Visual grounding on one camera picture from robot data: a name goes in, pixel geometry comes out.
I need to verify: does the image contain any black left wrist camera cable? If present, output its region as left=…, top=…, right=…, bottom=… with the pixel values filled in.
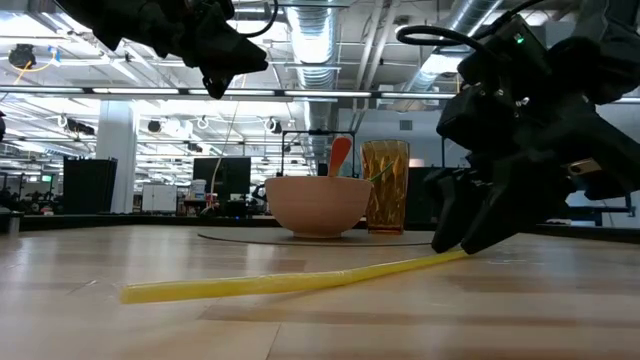
left=238, top=0, right=280, bottom=39

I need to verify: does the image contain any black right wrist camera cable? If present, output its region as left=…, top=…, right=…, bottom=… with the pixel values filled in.
left=396, top=0, right=546, bottom=57

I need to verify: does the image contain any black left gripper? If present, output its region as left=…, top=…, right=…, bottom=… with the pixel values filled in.
left=159, top=0, right=269, bottom=100

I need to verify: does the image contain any tall black cabinet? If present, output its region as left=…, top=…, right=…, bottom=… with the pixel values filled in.
left=62, top=156, right=119, bottom=216

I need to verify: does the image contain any black screen on stand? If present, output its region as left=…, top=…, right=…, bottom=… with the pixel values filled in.
left=192, top=156, right=253, bottom=202

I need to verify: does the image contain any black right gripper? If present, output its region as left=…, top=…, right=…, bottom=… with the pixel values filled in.
left=431, top=74, right=640, bottom=255

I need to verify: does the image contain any black metal table frame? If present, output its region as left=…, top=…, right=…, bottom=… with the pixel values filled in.
left=18, top=213, right=640, bottom=232

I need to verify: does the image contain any amber ribbed glass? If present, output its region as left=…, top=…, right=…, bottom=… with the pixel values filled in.
left=360, top=139, right=411, bottom=236

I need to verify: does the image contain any white low cabinet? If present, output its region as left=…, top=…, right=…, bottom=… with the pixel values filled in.
left=140, top=182, right=178, bottom=213

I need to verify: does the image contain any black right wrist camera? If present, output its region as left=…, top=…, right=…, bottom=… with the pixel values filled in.
left=458, top=13, right=552, bottom=89

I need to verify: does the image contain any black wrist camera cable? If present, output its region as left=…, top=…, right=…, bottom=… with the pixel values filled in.
left=238, top=0, right=280, bottom=39
left=396, top=0, right=546, bottom=57

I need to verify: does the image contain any white pillar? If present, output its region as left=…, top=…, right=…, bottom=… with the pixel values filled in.
left=95, top=99, right=139, bottom=215

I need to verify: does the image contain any round grey mat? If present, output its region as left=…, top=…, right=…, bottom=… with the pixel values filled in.
left=197, top=227, right=436, bottom=248

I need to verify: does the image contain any terracotta bowl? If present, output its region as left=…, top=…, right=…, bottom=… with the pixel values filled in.
left=264, top=175, right=374, bottom=240

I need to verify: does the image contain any long ceiling light strip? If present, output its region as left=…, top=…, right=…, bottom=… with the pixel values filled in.
left=0, top=85, right=457, bottom=103

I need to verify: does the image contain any silver ribbed ventilation duct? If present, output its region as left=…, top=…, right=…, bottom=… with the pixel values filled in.
left=283, top=0, right=342, bottom=132

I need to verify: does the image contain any black ceiling device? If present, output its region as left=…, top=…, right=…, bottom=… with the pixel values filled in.
left=7, top=43, right=38, bottom=69

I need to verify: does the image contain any yellow straw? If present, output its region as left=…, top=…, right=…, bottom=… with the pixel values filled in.
left=119, top=249, right=469, bottom=305

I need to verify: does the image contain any silver smooth ventilation duct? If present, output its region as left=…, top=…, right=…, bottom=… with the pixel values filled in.
left=394, top=0, right=504, bottom=94

